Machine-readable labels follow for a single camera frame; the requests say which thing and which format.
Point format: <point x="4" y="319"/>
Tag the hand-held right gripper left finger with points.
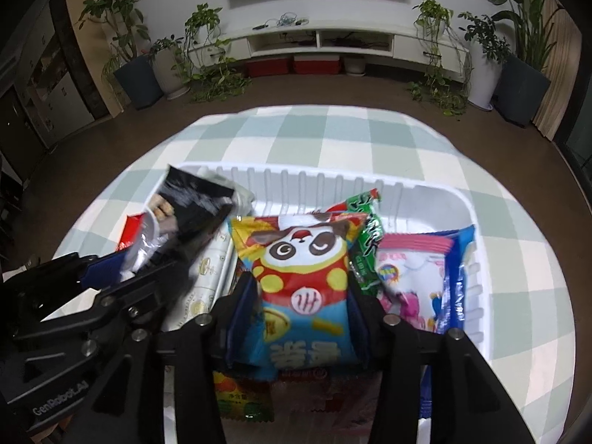
<point x="241" y="310"/>

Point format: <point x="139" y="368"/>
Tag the trailing vine plant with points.
<point x="432" y="11"/>
<point x="203" y="21"/>

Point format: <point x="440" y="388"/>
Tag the white and maroon snack packet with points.
<point x="208" y="277"/>

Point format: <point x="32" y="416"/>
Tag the black snack packet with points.
<point x="194" y="203"/>

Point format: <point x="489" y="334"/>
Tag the bushy plant in white pot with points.
<point x="483" y="83"/>

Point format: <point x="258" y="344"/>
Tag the small white pot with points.
<point x="355" y="64"/>

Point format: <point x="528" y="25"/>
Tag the leafy tree in dark pot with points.
<point x="136" y="83"/>

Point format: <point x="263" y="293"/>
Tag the green snack packet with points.
<point x="370" y="240"/>

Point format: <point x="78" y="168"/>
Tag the orange and yellow snack packet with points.
<point x="240" y="397"/>

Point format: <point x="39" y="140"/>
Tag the white television cabinet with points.
<point x="286" y="39"/>

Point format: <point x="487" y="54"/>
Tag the dark blue snack packet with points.
<point x="460" y="277"/>

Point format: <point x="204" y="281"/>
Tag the red and white snack packet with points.
<point x="323" y="388"/>

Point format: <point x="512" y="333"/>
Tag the red storage box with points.
<point x="317" y="64"/>
<point x="268" y="68"/>

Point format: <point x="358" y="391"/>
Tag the white plastic tray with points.
<point x="416" y="203"/>

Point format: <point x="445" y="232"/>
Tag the wooden display cabinet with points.
<point x="64" y="92"/>

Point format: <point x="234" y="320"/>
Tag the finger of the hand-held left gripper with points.
<point x="138" y="296"/>
<point x="104" y="270"/>

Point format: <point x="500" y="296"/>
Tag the broad leaf plant dark pot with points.
<point x="522" y="88"/>

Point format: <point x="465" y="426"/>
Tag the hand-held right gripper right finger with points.
<point x="360" y="319"/>

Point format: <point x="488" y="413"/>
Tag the light blue cartoon snack bag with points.
<point x="300" y="286"/>

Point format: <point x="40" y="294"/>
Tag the pink snack packet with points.
<point x="411" y="277"/>

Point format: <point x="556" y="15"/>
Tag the small plant in white pot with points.
<point x="169" y="74"/>

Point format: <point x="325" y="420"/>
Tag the beige curtain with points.
<point x="555" y="78"/>

